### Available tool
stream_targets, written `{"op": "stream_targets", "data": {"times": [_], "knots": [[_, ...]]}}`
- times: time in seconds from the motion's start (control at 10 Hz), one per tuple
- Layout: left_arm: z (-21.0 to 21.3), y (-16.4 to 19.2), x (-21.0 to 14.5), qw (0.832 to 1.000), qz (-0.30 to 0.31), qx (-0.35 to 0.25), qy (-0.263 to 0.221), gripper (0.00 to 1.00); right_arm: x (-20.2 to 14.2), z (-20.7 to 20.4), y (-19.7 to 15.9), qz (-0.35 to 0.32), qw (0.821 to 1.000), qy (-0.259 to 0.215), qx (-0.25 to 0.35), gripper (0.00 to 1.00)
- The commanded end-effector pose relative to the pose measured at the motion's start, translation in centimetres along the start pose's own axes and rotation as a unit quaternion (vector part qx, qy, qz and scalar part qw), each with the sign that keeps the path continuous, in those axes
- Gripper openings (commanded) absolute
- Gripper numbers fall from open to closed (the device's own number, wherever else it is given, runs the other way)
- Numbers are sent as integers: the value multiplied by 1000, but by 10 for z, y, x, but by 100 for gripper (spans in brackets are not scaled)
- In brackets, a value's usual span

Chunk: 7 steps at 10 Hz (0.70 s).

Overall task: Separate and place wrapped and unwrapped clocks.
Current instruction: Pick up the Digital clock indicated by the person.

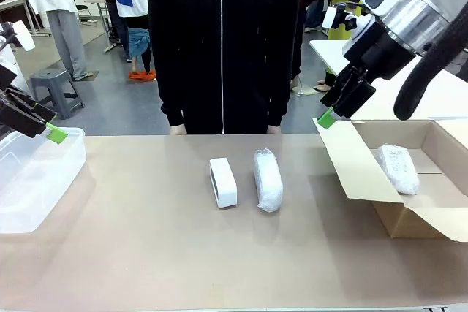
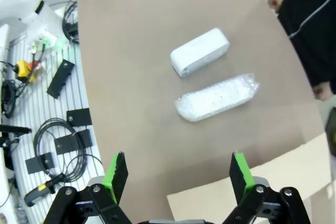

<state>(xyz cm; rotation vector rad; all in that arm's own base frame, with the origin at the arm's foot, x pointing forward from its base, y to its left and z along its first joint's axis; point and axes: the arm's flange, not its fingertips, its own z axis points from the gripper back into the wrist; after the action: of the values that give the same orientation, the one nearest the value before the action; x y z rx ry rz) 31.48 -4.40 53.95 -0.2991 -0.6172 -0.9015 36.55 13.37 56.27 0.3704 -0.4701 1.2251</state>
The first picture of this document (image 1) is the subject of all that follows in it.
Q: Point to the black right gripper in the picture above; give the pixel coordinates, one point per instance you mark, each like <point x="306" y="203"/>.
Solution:
<point x="380" y="54"/>

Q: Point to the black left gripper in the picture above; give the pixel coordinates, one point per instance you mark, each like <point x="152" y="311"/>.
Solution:
<point x="6" y="77"/>

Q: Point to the clock with speckled label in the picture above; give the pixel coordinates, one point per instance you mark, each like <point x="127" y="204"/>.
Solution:
<point x="396" y="169"/>

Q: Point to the plain bubble-wrapped clock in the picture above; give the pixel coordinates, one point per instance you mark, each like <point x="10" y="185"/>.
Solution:
<point x="270" y="180"/>

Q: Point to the white rectangular box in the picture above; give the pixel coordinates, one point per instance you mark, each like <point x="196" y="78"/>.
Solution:
<point x="225" y="184"/>

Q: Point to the person's right forearm black sleeve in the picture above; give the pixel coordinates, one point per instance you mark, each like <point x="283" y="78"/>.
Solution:
<point x="173" y="107"/>

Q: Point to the person's left forearm black sleeve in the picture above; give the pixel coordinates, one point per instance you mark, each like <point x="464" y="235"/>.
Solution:
<point x="276" y="107"/>

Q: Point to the person's left hand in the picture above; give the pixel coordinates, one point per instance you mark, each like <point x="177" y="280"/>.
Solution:
<point x="274" y="129"/>

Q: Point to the person's right hand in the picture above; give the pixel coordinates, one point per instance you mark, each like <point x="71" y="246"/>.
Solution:
<point x="178" y="130"/>

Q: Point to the person with yellow apron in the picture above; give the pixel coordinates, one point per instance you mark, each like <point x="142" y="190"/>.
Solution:
<point x="340" y="30"/>

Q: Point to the clear plastic bin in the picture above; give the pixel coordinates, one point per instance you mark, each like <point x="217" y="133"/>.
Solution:
<point x="36" y="180"/>

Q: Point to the brown cardboard box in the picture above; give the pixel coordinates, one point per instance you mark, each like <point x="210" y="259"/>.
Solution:
<point x="369" y="166"/>

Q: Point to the person in white coat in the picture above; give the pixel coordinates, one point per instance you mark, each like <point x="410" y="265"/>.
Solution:
<point x="66" y="16"/>

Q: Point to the wooden desk with metal legs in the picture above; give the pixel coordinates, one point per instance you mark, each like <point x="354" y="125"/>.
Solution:
<point x="18" y="5"/>

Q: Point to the orange shoes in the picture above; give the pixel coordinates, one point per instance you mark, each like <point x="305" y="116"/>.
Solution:
<point x="142" y="75"/>

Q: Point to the small desk with white legs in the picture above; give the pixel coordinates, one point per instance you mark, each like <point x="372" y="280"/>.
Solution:
<point x="102" y="8"/>

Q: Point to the person in black zip hoodie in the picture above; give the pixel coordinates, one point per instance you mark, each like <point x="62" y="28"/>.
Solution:
<point x="223" y="45"/>

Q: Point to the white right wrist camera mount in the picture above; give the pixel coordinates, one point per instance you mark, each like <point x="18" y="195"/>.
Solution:
<point x="360" y="23"/>

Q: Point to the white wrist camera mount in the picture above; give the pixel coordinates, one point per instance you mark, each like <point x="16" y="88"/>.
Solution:
<point x="360" y="23"/>
<point x="23" y="36"/>

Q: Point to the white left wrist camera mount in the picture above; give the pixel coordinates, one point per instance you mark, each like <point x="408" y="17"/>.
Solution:
<point x="23" y="36"/>

